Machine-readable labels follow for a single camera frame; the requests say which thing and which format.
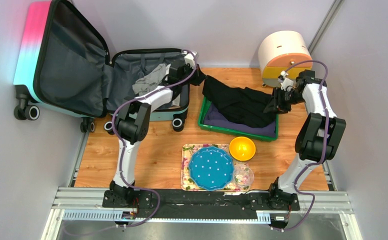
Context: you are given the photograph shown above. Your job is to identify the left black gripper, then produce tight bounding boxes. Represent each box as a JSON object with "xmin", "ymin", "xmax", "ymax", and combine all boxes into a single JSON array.
[{"xmin": 179, "ymin": 62, "xmax": 208, "ymax": 87}]

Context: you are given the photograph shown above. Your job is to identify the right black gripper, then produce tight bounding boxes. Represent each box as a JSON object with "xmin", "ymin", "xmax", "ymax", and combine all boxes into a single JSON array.
[{"xmin": 263, "ymin": 86, "xmax": 306, "ymax": 116}]

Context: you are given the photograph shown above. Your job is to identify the grey garment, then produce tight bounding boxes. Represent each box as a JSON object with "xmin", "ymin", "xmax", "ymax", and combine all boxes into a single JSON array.
[{"xmin": 132, "ymin": 63, "xmax": 170, "ymax": 96}]

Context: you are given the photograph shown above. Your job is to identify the black garment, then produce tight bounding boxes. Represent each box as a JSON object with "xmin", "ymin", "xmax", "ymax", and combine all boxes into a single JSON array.
[{"xmin": 202, "ymin": 76, "xmax": 276, "ymax": 128}]

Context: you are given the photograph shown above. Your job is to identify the green plastic tray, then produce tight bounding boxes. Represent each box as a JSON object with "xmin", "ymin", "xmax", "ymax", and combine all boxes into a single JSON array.
[{"xmin": 197, "ymin": 98, "xmax": 279, "ymax": 142}]

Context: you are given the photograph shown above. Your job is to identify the navy blue garment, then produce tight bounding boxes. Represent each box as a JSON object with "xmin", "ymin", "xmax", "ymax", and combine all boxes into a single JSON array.
[{"xmin": 203, "ymin": 104, "xmax": 277, "ymax": 137}]

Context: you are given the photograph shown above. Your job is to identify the round pastel mini drawer cabinet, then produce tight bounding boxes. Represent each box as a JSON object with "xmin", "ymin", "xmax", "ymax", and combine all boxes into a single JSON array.
[{"xmin": 257, "ymin": 30, "xmax": 313, "ymax": 88}]

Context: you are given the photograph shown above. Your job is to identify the pink and teal kids suitcase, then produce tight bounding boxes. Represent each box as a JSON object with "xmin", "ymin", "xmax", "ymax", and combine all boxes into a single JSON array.
[{"xmin": 13, "ymin": 0, "xmax": 185, "ymax": 132}]

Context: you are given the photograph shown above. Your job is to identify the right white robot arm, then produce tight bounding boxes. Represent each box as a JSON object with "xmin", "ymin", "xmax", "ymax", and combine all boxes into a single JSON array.
[{"xmin": 264, "ymin": 70, "xmax": 347, "ymax": 210}]

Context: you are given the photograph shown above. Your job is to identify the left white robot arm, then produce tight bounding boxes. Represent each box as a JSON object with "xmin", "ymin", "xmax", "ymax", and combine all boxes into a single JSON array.
[{"xmin": 104, "ymin": 61, "xmax": 204, "ymax": 208}]

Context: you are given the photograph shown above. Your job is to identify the orange bowl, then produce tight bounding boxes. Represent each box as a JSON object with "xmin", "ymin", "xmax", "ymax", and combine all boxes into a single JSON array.
[{"xmin": 228, "ymin": 136, "xmax": 256, "ymax": 162}]

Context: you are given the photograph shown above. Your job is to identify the small clear glass bowl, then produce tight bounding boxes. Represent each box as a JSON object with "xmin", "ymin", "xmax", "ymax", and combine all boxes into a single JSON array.
[{"xmin": 233, "ymin": 164, "xmax": 254, "ymax": 187}]

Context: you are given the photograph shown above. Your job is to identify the floral rectangular tray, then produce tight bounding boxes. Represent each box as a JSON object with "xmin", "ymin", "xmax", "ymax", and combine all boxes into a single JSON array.
[{"xmin": 180, "ymin": 143, "xmax": 252, "ymax": 192}]

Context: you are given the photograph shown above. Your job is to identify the blue polka dot plate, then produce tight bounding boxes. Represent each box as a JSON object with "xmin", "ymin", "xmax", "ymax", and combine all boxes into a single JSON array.
[{"xmin": 188, "ymin": 146, "xmax": 235, "ymax": 191}]

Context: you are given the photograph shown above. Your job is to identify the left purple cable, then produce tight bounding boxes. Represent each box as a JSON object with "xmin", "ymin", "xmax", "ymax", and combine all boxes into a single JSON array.
[{"xmin": 111, "ymin": 49, "xmax": 200, "ymax": 229}]

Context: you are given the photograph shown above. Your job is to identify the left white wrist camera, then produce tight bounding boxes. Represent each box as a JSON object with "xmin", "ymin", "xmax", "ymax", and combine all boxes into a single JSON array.
[{"xmin": 181, "ymin": 50, "xmax": 197, "ymax": 69}]

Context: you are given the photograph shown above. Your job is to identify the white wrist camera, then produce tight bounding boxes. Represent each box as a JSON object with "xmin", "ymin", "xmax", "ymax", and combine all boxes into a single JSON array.
[
  {"xmin": 278, "ymin": 70, "xmax": 295, "ymax": 92},
  {"xmin": 181, "ymin": 50, "xmax": 197, "ymax": 69}
]

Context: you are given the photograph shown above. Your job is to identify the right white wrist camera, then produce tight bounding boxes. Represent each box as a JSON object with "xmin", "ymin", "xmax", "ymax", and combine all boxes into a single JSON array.
[{"xmin": 278, "ymin": 70, "xmax": 295, "ymax": 92}]

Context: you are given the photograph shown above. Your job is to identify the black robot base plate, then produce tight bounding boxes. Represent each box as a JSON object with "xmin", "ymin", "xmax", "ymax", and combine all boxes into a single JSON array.
[{"xmin": 101, "ymin": 189, "xmax": 300, "ymax": 221}]

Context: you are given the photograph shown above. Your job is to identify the aluminium frame rail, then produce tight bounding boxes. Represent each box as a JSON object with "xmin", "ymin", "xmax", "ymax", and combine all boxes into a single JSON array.
[{"xmin": 42, "ymin": 187, "xmax": 362, "ymax": 240}]

